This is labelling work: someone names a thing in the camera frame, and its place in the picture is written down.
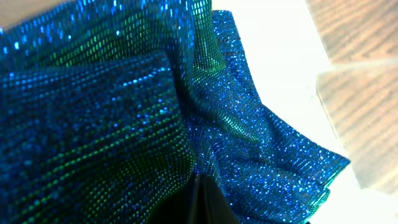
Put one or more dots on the clear plastic storage bin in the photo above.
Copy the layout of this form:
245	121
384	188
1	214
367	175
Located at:
359	96

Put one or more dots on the white label in bin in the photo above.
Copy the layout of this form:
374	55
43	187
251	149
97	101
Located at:
285	55

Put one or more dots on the sparkly blue green fabric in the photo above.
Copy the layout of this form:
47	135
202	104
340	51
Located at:
111	109

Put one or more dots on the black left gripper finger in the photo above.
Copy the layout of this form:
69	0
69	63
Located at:
209	206

